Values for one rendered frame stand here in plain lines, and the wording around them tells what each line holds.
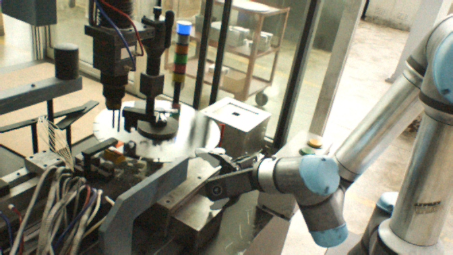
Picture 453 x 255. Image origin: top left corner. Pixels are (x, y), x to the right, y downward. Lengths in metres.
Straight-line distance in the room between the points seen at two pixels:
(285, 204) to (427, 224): 0.44
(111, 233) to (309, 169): 0.38
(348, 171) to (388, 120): 0.14
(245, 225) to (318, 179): 0.40
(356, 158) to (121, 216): 0.48
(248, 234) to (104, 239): 0.45
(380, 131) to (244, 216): 0.47
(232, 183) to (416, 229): 0.36
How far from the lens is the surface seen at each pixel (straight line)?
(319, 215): 0.80
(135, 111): 0.96
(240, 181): 0.85
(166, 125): 1.05
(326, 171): 0.75
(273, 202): 1.13
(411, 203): 0.77
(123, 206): 0.74
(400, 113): 0.83
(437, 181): 0.74
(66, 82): 1.07
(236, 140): 1.24
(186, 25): 1.25
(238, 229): 1.08
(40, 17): 0.87
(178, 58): 1.28
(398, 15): 9.24
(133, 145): 0.97
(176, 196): 0.98
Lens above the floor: 1.46
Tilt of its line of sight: 28 degrees down
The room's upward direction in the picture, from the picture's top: 10 degrees clockwise
